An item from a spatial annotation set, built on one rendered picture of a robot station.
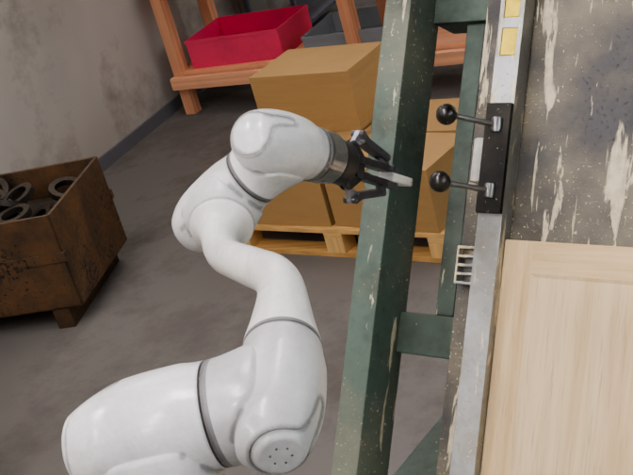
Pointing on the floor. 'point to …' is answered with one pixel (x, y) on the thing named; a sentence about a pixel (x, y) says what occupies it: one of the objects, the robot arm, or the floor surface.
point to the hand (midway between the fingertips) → (395, 179)
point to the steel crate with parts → (56, 239)
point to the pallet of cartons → (309, 106)
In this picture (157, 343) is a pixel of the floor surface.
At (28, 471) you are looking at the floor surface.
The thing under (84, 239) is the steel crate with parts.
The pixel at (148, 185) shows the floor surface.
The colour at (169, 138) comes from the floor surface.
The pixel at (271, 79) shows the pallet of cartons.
